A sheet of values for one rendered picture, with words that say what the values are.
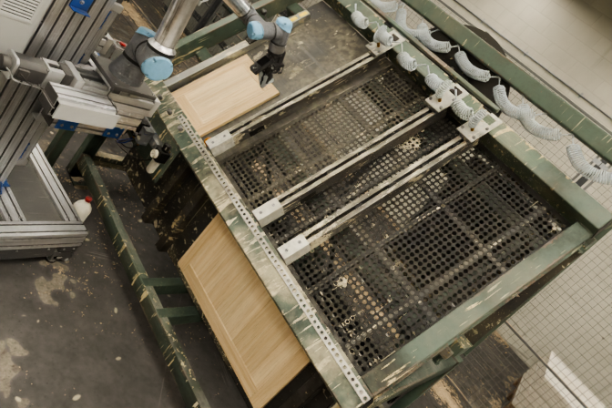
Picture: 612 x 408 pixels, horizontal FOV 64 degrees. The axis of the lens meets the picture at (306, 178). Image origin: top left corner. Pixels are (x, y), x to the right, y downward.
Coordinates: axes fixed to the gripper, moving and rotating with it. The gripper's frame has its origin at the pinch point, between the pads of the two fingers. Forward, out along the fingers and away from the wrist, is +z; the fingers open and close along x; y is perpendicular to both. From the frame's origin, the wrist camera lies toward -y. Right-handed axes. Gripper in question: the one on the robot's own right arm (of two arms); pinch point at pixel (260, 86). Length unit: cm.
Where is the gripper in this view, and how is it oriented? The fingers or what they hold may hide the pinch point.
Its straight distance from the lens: 240.2
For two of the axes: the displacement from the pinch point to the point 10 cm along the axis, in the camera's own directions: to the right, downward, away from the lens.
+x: -6.1, -6.9, 3.9
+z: -3.2, 6.7, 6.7
